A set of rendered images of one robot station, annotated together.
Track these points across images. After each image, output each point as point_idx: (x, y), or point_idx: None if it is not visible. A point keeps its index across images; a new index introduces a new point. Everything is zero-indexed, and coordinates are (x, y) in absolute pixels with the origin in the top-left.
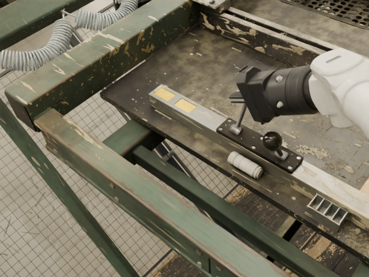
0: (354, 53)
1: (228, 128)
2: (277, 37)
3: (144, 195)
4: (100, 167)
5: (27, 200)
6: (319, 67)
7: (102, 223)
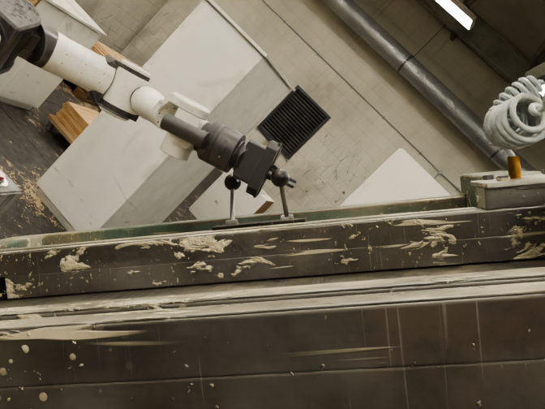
0: (178, 96)
1: (295, 218)
2: (334, 219)
3: (312, 208)
4: (361, 204)
5: None
6: (199, 104)
7: None
